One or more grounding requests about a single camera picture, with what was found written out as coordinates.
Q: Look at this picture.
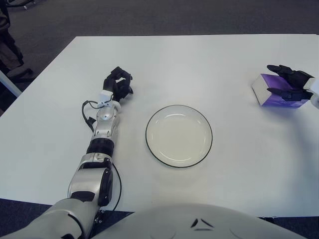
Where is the thin black left elbow cable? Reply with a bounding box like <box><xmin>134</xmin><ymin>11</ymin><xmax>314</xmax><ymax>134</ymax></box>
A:
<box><xmin>111</xmin><ymin>161</ymin><xmax>123</xmax><ymax>211</ymax></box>

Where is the purple tissue paper pack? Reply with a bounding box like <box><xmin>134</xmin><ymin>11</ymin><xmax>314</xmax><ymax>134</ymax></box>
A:
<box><xmin>251</xmin><ymin>73</ymin><xmax>309</xmax><ymax>108</ymax></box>

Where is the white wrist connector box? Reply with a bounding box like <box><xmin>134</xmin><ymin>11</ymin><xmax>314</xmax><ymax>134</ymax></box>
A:
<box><xmin>304</xmin><ymin>77</ymin><xmax>319</xmax><ymax>97</ymax></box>
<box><xmin>98</xmin><ymin>91</ymin><xmax>113</xmax><ymax>106</ymax></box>

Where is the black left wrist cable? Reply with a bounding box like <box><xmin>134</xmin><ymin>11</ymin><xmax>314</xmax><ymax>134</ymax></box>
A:
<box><xmin>82</xmin><ymin>100</ymin><xmax>104</xmax><ymax>132</ymax></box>

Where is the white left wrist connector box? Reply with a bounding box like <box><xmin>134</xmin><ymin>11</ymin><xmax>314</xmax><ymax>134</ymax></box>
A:
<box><xmin>98</xmin><ymin>91</ymin><xmax>113</xmax><ymax>106</ymax></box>

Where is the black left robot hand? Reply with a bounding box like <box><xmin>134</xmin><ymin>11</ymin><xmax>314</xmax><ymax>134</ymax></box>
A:
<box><xmin>103</xmin><ymin>66</ymin><xmax>134</xmax><ymax>103</ymax></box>

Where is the silver robot torso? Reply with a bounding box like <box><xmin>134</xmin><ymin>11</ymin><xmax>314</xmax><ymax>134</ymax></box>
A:
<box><xmin>84</xmin><ymin>203</ymin><xmax>319</xmax><ymax>239</ymax></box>

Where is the white plate with black rim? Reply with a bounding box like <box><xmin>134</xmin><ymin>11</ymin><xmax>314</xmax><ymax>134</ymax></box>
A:
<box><xmin>145</xmin><ymin>105</ymin><xmax>213</xmax><ymax>169</ymax></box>

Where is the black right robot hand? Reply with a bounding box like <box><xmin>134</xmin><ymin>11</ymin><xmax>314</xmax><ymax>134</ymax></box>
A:
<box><xmin>266</xmin><ymin>64</ymin><xmax>315</xmax><ymax>103</ymax></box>

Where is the white right wrist connector box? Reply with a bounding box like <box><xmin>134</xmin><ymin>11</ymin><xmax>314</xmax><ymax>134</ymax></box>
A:
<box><xmin>304</xmin><ymin>77</ymin><xmax>319</xmax><ymax>97</ymax></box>

